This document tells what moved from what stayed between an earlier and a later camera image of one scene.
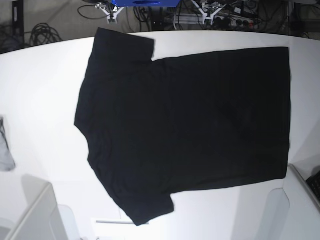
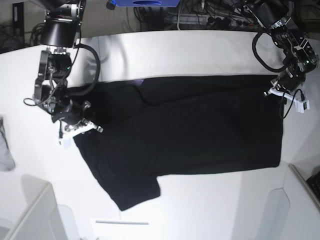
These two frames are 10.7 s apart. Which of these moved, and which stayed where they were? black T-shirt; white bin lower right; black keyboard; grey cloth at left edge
Moved: black T-shirt
Stayed: black keyboard; grey cloth at left edge; white bin lower right
